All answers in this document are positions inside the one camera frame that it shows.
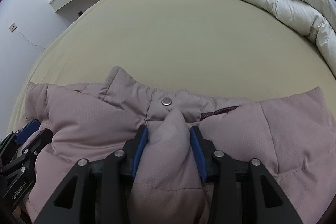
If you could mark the wall power socket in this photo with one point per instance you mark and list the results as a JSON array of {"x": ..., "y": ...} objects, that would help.
[{"x": 13, "y": 27}]

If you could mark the mauve puffer jacket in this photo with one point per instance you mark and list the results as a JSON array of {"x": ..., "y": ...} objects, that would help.
[{"x": 294, "y": 137}]

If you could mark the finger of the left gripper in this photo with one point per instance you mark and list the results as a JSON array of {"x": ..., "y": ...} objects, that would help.
[
  {"x": 26, "y": 129},
  {"x": 29, "y": 146}
]

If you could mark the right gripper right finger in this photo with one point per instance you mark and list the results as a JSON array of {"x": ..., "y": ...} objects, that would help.
[{"x": 244, "y": 191}]

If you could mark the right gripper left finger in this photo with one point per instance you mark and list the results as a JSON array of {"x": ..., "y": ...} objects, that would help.
[{"x": 98, "y": 191}]

